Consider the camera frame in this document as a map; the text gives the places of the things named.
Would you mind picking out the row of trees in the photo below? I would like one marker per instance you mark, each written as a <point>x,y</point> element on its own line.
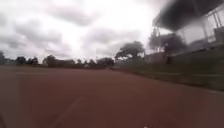
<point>50,61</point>

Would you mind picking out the red running track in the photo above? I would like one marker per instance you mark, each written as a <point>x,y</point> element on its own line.
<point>100,100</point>

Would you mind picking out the grandstand building with roof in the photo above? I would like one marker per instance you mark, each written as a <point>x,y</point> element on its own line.
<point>196,36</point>

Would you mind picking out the grass strip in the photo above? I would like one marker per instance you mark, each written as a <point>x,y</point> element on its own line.
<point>160,74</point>

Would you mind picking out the large dark tree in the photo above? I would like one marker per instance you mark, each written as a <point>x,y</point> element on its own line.
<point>130,50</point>

